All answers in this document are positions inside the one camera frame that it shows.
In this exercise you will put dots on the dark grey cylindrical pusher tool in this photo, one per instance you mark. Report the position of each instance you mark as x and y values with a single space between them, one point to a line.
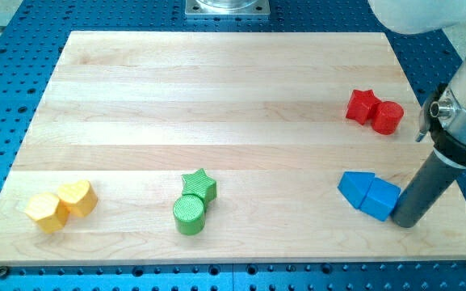
432 179

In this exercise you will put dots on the yellow hexagon block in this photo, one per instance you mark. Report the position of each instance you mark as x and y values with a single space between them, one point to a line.
47 211

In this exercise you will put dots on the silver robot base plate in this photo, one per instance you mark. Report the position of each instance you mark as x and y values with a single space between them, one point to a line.
216 8

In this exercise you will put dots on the yellow heart block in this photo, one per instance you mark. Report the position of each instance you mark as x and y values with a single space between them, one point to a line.
79 198

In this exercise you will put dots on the green cylinder block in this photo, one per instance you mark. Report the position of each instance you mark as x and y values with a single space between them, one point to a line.
189 214

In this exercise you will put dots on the red star block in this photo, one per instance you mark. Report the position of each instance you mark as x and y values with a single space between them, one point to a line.
361 106

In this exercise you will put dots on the light wooden board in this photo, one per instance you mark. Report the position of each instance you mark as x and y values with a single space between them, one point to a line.
264 114

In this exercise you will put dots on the blue triangular prism block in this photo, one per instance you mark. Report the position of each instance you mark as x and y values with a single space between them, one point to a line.
354 186

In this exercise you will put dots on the green star block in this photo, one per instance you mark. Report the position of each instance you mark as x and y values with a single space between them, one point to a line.
201 185

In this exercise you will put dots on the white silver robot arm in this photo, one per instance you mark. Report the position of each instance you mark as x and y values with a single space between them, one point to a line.
411 17

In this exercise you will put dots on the red cylinder block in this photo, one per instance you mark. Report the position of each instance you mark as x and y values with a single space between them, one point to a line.
387 117

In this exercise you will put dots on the blue cube block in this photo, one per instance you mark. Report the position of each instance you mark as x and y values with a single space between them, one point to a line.
381 199

